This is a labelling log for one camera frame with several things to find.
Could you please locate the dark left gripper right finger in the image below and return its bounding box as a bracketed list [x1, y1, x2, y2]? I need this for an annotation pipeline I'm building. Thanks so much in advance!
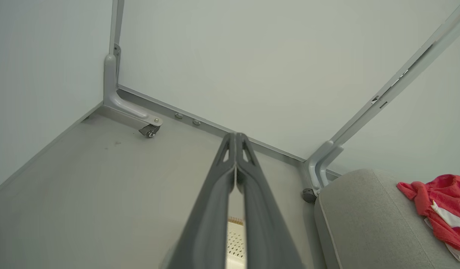
[236, 133, 306, 269]

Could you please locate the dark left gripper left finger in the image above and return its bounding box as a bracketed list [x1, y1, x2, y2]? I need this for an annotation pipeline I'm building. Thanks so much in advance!
[165, 133, 237, 269]

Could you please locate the grey fabric sofa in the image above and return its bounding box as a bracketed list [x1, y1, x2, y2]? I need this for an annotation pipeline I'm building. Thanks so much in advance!
[314, 168, 460, 269]

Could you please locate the white perforated laundry basket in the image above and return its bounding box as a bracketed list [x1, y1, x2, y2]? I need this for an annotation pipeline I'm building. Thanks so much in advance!
[226, 217, 247, 269]

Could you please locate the red basketball jersey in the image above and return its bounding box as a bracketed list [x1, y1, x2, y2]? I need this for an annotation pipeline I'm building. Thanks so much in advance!
[397, 174, 460, 263]

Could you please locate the grey partition frame leg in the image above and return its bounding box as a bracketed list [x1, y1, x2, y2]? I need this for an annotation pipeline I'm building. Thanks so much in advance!
[305, 0, 460, 195]
[316, 22, 460, 187]
[103, 0, 163, 127]

